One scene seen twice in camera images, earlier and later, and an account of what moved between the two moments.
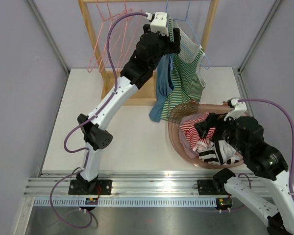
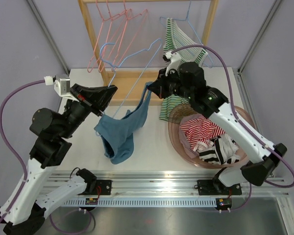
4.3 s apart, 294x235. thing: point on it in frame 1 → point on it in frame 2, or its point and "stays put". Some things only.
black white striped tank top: (222, 152) stays put
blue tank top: (165, 84) → (116, 133)
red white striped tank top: (192, 135) stays put
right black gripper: (215, 120) → (159, 87)
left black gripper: (170, 47) → (97, 98)
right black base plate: (207, 187) stays put
